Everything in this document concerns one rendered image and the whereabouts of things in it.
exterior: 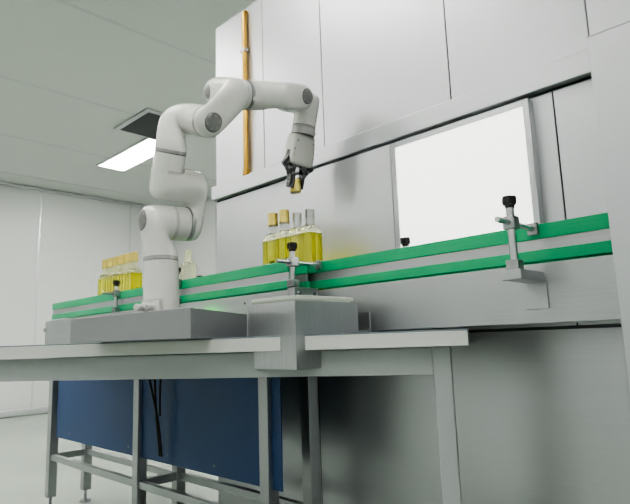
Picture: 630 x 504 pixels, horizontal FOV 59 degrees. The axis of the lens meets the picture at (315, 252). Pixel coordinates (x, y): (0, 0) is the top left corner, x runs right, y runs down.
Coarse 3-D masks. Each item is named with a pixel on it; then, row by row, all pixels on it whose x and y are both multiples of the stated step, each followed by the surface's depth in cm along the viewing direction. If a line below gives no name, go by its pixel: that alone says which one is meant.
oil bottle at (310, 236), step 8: (312, 224) 172; (304, 232) 171; (312, 232) 170; (320, 232) 172; (304, 240) 170; (312, 240) 169; (320, 240) 172; (304, 248) 170; (312, 248) 169; (320, 248) 171; (304, 256) 170; (312, 256) 168; (320, 256) 171
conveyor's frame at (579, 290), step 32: (608, 256) 106; (352, 288) 151; (384, 288) 143; (416, 288) 136; (448, 288) 130; (480, 288) 124; (512, 288) 119; (576, 288) 110; (608, 288) 106; (64, 320) 262; (384, 320) 142; (416, 320) 136; (448, 320) 129; (480, 320) 124; (512, 320) 119; (544, 320) 114; (576, 320) 109; (608, 320) 116
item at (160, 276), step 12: (144, 264) 149; (156, 264) 147; (168, 264) 148; (144, 276) 148; (156, 276) 147; (168, 276) 148; (144, 288) 148; (156, 288) 146; (168, 288) 147; (144, 300) 147; (156, 300) 145; (168, 300) 147
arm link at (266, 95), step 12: (252, 84) 160; (264, 84) 162; (276, 84) 163; (288, 84) 164; (300, 84) 167; (264, 96) 162; (276, 96) 162; (288, 96) 163; (300, 96) 166; (312, 96) 170; (252, 108) 163; (264, 108) 164; (288, 108) 173; (300, 108) 168
